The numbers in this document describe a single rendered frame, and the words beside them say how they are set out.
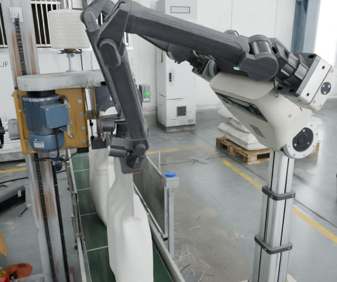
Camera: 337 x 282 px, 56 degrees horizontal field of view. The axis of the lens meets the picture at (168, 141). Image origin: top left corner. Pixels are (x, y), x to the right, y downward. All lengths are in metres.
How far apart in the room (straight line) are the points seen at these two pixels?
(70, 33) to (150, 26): 0.70
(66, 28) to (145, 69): 4.51
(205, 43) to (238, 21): 5.81
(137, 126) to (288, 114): 0.49
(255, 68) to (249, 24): 5.91
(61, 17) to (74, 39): 0.09
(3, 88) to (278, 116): 3.77
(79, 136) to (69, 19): 0.59
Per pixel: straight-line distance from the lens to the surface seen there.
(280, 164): 1.37
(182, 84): 5.51
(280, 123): 1.11
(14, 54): 1.71
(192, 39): 0.81
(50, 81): 1.45
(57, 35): 1.47
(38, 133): 1.52
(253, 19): 6.81
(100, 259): 1.97
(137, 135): 1.02
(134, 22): 0.78
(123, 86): 0.90
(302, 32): 7.30
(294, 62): 0.90
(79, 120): 1.70
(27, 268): 2.66
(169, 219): 1.91
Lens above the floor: 1.57
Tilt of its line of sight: 18 degrees down
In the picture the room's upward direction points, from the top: 1 degrees counter-clockwise
